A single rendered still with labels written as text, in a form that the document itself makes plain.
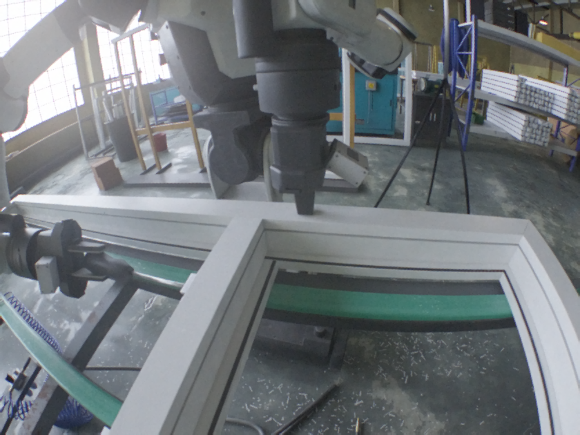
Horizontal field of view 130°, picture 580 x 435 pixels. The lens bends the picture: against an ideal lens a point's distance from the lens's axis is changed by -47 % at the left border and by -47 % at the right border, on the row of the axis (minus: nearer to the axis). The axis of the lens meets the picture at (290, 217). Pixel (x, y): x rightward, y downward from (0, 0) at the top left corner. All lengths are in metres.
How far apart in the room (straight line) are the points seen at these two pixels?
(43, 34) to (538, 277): 0.79
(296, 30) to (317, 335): 0.97
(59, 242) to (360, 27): 0.46
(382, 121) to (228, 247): 3.72
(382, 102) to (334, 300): 3.65
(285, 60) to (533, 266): 0.38
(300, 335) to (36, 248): 0.93
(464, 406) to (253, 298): 1.15
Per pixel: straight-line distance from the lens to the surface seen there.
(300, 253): 0.36
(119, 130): 4.68
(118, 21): 0.48
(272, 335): 1.08
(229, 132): 0.51
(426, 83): 3.75
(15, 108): 0.57
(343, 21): 0.26
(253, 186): 0.66
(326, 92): 0.25
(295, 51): 0.24
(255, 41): 0.24
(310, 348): 1.04
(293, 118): 0.27
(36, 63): 0.52
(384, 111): 3.90
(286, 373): 1.21
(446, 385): 1.31
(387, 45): 0.40
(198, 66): 0.46
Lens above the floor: 1.12
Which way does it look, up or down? 34 degrees down
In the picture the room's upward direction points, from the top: 5 degrees counter-clockwise
